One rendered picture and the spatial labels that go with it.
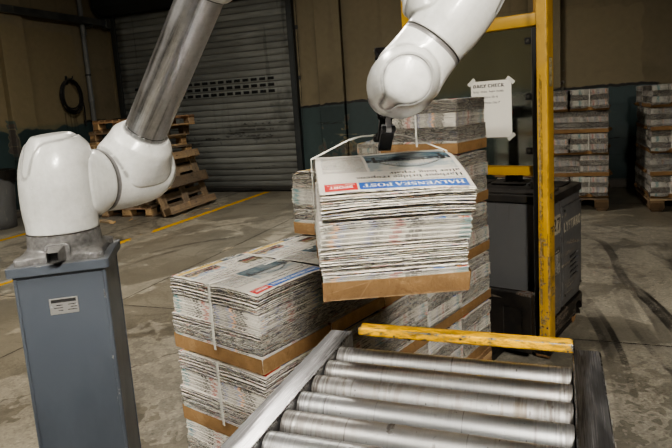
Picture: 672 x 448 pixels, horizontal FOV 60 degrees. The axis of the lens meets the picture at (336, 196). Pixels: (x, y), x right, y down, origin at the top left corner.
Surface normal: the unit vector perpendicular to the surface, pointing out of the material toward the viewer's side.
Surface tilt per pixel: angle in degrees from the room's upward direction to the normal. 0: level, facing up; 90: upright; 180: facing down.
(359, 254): 105
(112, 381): 90
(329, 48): 90
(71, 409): 90
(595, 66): 90
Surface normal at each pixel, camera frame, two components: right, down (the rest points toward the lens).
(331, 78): -0.35, 0.17
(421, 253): 0.08, 0.40
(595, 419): -0.07, -0.99
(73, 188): 0.76, 0.03
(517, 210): -0.62, 0.16
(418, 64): 0.07, 0.00
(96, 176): 0.89, -0.10
